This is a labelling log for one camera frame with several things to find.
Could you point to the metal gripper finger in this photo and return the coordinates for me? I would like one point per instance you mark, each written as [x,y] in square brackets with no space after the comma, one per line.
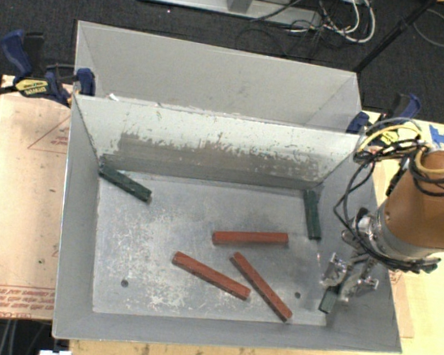
[334,270]
[362,286]

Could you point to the dark green block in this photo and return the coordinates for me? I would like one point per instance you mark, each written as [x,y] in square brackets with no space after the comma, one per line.
[124,183]
[312,216]
[327,303]

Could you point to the red-brown flat block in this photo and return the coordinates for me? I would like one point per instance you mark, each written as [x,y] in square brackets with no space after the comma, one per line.
[211,275]
[250,238]
[261,288]

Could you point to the grey metal bin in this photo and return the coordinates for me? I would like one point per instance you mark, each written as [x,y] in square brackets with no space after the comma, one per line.
[183,216]

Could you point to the brown cardboard board, red print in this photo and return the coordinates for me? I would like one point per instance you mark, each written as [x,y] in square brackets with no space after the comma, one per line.
[21,206]

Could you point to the black cylinder on white bracket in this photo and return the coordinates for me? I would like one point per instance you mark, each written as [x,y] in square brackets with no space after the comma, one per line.
[362,222]

